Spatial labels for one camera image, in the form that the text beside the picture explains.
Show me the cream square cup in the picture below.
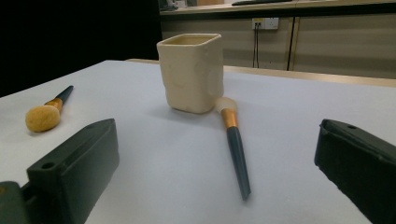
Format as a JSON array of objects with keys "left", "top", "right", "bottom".
[{"left": 156, "top": 33, "right": 225, "bottom": 115}]

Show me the black cable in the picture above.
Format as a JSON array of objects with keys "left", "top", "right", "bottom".
[
  {"left": 256, "top": 21, "right": 261, "bottom": 69},
  {"left": 252, "top": 21, "right": 257, "bottom": 68}
]

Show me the black keyboard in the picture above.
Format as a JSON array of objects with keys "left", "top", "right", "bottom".
[{"left": 232, "top": 0, "right": 293, "bottom": 7}]

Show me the white table mat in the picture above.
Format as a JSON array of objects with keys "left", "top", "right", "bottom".
[{"left": 0, "top": 60, "right": 396, "bottom": 224}]

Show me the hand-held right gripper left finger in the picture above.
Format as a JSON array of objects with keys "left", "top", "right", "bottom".
[{"left": 26, "top": 118, "right": 120, "bottom": 224}]

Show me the white wall socket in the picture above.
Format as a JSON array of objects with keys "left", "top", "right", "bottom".
[{"left": 251, "top": 17, "right": 280, "bottom": 31}]

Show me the makeup brush with white head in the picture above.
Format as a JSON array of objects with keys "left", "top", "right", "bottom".
[{"left": 214, "top": 96, "right": 252, "bottom": 201}]

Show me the makeup brush with yellow head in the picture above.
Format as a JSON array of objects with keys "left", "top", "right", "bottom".
[{"left": 25, "top": 85, "right": 75, "bottom": 133}]

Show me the wooden table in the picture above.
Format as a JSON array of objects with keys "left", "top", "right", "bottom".
[{"left": 125, "top": 58, "right": 396, "bottom": 88}]

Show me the beige cabinet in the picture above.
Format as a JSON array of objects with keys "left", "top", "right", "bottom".
[{"left": 159, "top": 0, "right": 396, "bottom": 79}]

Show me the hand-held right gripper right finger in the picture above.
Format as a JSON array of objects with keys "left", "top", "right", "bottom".
[{"left": 314, "top": 119, "right": 396, "bottom": 224}]

